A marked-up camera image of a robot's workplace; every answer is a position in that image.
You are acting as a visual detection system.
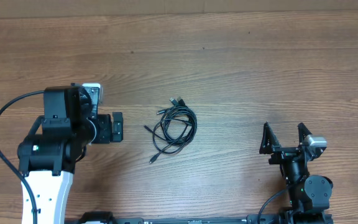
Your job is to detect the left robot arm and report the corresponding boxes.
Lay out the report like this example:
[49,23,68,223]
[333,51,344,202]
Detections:
[17,83,123,223]

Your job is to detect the black USB cable one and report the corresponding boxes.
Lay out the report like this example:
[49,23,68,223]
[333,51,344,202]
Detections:
[149,96,198,165]

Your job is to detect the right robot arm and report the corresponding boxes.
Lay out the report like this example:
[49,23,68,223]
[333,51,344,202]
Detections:
[256,122,333,223]

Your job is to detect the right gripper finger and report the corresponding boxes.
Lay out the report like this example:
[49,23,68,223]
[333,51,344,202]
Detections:
[298,123,311,145]
[259,122,280,154]

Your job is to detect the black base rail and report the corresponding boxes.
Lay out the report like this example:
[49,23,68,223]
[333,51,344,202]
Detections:
[64,212,334,224]

